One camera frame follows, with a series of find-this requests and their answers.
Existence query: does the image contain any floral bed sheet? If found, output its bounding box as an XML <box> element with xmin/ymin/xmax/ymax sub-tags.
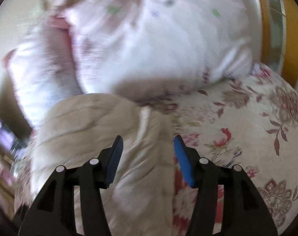
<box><xmin>136</xmin><ymin>62</ymin><xmax>298</xmax><ymax>236</ymax></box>

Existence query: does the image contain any floral pink pillow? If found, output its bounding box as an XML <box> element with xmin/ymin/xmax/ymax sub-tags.
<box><xmin>51</xmin><ymin>0</ymin><xmax>253</xmax><ymax>100</ymax></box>
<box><xmin>3</xmin><ymin>18</ymin><xmax>82</xmax><ymax>128</ymax></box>

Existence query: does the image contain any beige quilted down jacket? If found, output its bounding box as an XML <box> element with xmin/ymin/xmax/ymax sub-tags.
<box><xmin>14</xmin><ymin>93</ymin><xmax>179</xmax><ymax>236</ymax></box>

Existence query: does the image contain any left floral pink pillow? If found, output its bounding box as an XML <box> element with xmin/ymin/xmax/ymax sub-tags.
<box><xmin>3</xmin><ymin>18</ymin><xmax>82</xmax><ymax>128</ymax></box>

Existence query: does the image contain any right floral pink pillow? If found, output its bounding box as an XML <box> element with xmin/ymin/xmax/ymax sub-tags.
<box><xmin>51</xmin><ymin>0</ymin><xmax>253</xmax><ymax>100</ymax></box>

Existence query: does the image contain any wooden headboard frame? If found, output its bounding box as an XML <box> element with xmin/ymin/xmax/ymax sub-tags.
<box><xmin>243</xmin><ymin>0</ymin><xmax>298</xmax><ymax>92</ymax></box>

